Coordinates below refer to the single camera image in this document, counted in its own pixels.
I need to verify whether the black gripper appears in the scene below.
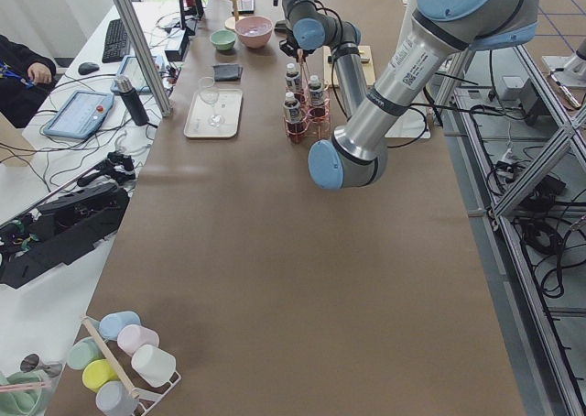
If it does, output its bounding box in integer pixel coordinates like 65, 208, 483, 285
299, 49, 314, 58

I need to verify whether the tea bottle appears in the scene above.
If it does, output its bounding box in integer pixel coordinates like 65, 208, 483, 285
308, 74, 326, 121
283, 92, 305, 144
286, 62, 303, 96

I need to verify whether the copper wire bottle basket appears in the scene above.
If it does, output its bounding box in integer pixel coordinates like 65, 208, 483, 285
283, 58, 332, 144

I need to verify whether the tea bottle front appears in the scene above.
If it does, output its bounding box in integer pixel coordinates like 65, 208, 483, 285
283, 92, 305, 144

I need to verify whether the steel ice scoop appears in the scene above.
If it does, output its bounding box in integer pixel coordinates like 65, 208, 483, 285
274, 20, 287, 33

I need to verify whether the pink bowl with ice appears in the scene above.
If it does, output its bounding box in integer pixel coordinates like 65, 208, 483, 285
235, 16, 273, 49

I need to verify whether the wooden cutting board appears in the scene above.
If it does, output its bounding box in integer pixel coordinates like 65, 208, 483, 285
322, 45, 376, 87

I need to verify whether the mint green bowl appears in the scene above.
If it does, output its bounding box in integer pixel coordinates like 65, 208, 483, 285
209, 29, 237, 51

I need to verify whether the folded grey cloth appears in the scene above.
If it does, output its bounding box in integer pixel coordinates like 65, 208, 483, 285
213, 63, 243, 82

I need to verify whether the clear wine glass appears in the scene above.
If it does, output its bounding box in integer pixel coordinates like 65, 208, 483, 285
199, 77, 225, 127

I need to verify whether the cream rabbit serving tray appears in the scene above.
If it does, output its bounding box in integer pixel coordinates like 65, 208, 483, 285
183, 88, 243, 139

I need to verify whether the blue teach pendant far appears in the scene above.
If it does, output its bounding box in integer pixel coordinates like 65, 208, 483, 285
116, 55, 167, 94

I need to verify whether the blue teach pendant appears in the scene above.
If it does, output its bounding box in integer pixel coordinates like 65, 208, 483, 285
42, 91, 114, 140
116, 55, 167, 94

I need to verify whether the black thermos bottle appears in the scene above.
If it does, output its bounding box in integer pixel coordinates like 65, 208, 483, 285
114, 75, 149, 126

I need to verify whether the black keyboard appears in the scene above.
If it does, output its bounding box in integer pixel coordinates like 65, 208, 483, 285
102, 18, 131, 63

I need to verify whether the black computer mouse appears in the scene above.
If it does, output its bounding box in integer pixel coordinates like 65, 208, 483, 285
78, 62, 100, 75

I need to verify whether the blue teach pendant near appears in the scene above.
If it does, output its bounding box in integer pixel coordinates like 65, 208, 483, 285
42, 91, 114, 140

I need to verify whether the seated person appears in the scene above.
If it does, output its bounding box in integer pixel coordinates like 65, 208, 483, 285
1, 35, 56, 128

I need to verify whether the black equipment case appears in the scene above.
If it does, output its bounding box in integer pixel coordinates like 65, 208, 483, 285
1, 151, 136, 289

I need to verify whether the blue cup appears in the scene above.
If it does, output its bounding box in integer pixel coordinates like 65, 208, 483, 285
98, 311, 141, 341

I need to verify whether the pink cup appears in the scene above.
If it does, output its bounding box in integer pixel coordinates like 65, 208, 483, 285
116, 324, 160, 356

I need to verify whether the white cup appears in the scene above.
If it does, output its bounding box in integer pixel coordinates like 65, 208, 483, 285
131, 345, 177, 388

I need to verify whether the green cup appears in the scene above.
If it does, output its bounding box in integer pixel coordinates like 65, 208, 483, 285
66, 336, 104, 370

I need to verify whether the yellow cup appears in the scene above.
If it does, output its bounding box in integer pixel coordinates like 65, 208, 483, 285
81, 358, 119, 393

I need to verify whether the grey cup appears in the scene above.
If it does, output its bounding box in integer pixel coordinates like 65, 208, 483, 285
95, 381, 138, 416

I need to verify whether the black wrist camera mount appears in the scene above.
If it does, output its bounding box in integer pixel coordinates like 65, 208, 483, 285
277, 25, 303, 61

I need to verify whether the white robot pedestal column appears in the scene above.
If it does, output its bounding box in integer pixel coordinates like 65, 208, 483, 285
379, 0, 458, 139

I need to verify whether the aluminium frame post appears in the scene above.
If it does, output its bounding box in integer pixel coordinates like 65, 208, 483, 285
113, 0, 172, 117

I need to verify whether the white wire cup rack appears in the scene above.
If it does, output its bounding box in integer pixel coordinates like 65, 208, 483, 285
81, 316, 182, 415

